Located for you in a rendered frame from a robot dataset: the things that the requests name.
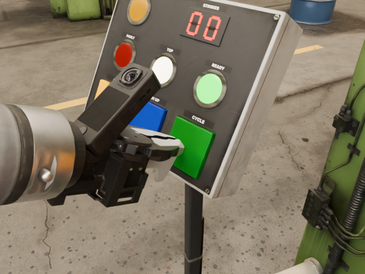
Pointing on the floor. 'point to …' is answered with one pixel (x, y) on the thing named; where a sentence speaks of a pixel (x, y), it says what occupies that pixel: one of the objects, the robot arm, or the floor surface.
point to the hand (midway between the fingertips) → (177, 141)
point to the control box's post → (193, 228)
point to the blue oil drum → (312, 11)
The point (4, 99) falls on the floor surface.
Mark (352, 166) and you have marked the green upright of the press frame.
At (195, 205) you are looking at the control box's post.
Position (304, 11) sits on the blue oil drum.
